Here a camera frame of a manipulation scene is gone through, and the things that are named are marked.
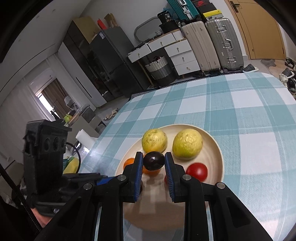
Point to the woven laundry basket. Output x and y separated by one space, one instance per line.
161 72

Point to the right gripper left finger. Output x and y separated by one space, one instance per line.
133 185

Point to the cream round plate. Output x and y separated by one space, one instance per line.
155 210

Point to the black refrigerator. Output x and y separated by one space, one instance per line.
111 47

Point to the teal checked tablecloth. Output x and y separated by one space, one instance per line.
252 118

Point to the white drawer desk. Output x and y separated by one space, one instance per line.
177 48

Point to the orange tangerine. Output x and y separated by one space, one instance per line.
128 162
150 173

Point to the white paper towel roll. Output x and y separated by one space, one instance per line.
86 140

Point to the wooden door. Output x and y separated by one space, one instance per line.
259 30

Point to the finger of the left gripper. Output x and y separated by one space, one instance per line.
103 181

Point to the dark glass cabinet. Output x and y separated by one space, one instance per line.
78 59

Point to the teal suitcase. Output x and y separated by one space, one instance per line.
185 9

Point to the oval grey mirror frame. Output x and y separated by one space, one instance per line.
148 30

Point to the stacked shoe boxes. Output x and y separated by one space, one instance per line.
207 10

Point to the red tomato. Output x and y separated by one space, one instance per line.
166 179
198 171

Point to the beige hard suitcase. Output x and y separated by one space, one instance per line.
202 46

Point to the silver aluminium suitcase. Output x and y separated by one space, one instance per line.
226 44

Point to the dark plum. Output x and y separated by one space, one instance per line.
154 161

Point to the person's left hand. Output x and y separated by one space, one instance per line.
43 220

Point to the yellow guava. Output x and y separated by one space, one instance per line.
154 140
187 144

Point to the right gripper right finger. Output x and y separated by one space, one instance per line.
174 173

